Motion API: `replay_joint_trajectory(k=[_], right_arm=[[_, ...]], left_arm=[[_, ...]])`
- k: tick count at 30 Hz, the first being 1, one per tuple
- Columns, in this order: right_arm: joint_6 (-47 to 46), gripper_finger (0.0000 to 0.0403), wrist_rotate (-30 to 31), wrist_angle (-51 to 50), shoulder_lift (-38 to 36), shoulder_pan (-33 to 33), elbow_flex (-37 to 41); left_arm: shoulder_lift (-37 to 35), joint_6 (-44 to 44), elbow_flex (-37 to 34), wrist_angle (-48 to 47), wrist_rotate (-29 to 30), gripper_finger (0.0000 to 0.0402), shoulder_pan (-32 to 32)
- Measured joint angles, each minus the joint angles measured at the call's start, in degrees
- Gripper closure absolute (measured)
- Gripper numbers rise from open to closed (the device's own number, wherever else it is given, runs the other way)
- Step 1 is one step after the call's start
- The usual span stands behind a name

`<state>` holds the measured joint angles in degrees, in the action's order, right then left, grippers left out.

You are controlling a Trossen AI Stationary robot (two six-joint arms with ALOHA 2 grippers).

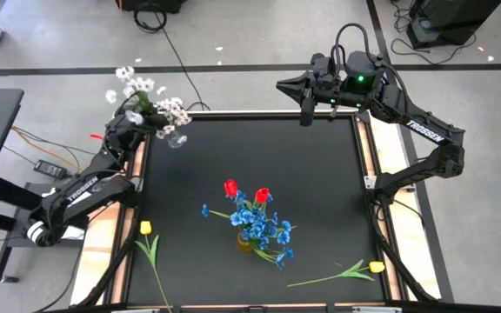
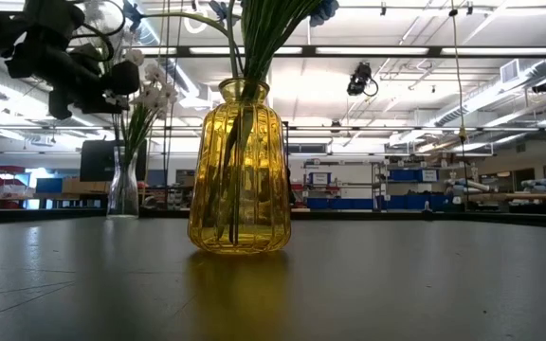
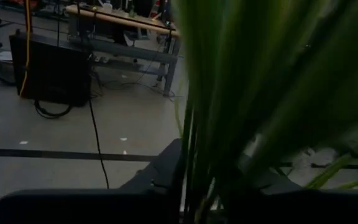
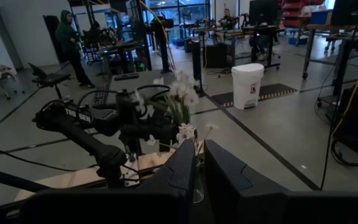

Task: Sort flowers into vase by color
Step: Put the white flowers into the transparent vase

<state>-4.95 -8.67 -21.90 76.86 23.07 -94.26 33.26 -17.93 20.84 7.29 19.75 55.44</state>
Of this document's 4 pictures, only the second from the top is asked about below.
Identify brown cardboard box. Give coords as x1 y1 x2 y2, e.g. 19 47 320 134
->
62 176 111 195

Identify thin black frame pole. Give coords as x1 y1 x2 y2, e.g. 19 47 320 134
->
160 0 172 210

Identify black monitor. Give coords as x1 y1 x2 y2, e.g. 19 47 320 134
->
79 138 148 183

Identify blue artificial flower bunch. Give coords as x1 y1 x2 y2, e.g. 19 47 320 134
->
121 0 341 245

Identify blue storage bin rack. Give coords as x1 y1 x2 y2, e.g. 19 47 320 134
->
304 168 450 212

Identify white sign board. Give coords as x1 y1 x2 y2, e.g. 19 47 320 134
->
307 170 332 187

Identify yellow ribbed glass vase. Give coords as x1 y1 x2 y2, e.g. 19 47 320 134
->
187 78 293 256

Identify clear glass vase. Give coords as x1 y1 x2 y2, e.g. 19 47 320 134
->
106 144 140 220

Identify wooden top workbench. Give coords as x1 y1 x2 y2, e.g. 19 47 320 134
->
464 191 546 215

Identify yellow hanging cord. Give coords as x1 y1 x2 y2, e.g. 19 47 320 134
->
447 0 469 213

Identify blue plastic storage box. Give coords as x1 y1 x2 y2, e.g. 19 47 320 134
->
34 177 64 195

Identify white ceiling air vent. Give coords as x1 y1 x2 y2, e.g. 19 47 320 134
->
499 58 521 85

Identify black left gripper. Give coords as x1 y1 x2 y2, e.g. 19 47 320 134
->
5 0 141 120

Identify black overhead camera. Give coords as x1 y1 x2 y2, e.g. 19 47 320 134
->
346 61 380 98

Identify black overhead frame bar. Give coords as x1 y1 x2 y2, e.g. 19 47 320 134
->
0 124 546 133
64 45 546 60

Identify white artificial flower bunch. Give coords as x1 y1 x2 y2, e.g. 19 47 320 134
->
102 46 180 217

